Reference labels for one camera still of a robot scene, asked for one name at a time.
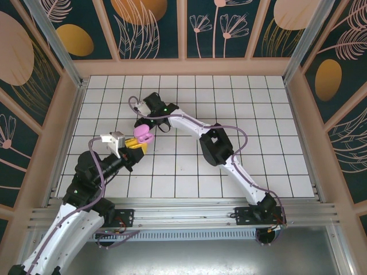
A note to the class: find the purple earbud charging case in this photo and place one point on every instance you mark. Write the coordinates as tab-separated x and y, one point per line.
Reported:
142	130

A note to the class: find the small electronics board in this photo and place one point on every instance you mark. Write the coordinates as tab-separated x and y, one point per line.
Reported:
279	227
110	232

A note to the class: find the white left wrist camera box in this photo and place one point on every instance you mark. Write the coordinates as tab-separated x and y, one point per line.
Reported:
116	140

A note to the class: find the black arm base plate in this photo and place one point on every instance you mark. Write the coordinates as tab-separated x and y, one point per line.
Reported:
126	216
243	216

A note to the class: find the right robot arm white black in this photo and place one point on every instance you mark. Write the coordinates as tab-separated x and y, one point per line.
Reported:
186	121

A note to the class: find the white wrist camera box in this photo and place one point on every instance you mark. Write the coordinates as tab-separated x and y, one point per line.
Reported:
139	107
116	140

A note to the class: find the aluminium frame post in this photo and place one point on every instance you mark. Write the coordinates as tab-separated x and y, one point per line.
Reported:
307	43
56	43

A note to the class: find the aluminium side rail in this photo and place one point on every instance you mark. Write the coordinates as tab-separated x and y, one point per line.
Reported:
294	114
75	114

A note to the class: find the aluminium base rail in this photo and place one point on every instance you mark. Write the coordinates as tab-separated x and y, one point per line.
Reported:
183	212

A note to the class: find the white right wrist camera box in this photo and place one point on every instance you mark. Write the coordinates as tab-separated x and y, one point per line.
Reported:
139	107

